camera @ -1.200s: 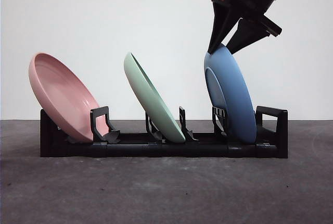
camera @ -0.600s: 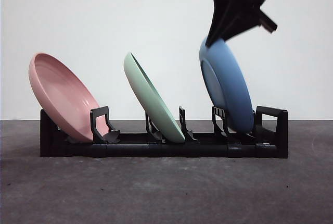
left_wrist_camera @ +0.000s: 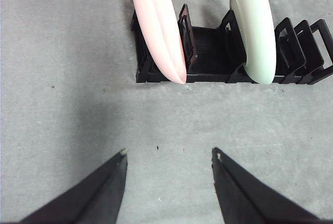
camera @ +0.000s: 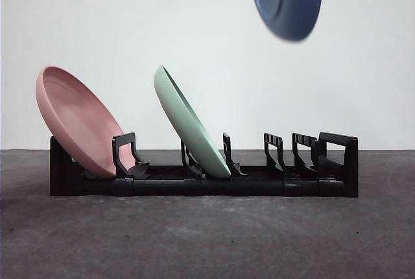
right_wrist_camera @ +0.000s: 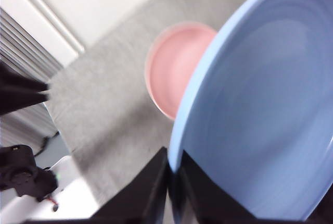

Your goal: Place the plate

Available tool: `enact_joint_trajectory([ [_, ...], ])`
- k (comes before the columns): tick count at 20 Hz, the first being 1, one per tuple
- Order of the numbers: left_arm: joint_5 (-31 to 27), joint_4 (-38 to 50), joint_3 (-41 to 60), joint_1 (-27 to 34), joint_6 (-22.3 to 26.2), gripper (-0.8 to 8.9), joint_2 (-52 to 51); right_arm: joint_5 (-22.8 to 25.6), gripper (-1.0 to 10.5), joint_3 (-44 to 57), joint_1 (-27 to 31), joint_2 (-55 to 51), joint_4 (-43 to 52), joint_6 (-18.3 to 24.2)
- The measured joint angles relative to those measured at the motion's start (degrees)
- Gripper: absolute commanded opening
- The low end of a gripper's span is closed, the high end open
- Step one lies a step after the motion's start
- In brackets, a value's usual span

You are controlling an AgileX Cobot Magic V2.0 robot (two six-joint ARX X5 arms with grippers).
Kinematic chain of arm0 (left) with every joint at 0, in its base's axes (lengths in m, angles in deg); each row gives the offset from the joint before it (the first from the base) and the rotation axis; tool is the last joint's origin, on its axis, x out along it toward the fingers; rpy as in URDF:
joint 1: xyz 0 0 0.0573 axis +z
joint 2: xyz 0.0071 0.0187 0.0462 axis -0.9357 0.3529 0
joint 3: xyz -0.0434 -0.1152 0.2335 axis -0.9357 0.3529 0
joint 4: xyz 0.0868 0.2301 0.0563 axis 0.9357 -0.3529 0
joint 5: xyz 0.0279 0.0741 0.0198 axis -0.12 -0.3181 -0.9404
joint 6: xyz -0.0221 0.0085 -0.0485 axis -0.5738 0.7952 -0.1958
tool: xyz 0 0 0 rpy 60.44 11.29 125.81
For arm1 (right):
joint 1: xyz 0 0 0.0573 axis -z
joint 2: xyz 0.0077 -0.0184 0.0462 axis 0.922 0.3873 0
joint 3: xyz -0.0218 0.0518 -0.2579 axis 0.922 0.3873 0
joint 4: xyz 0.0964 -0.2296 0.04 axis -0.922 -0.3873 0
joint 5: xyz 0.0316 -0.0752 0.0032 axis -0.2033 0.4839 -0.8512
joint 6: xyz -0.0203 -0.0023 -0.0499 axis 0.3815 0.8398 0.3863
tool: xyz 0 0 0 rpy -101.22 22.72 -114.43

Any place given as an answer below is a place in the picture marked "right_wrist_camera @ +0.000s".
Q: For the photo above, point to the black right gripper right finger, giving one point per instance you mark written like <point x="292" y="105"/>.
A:
<point x="208" y="198"/>

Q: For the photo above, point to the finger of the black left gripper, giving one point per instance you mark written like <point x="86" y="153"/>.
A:
<point x="15" y="83"/>
<point x="15" y="102"/>

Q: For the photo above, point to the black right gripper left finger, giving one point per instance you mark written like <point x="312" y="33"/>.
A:
<point x="140" y="195"/>

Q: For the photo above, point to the blue round plate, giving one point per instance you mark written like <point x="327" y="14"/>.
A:
<point x="260" y="104"/>

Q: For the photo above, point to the pink round plate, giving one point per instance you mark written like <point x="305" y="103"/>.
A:
<point x="174" y="70"/>

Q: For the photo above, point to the grey ribbed panel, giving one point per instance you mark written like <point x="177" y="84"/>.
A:
<point x="23" y="44"/>

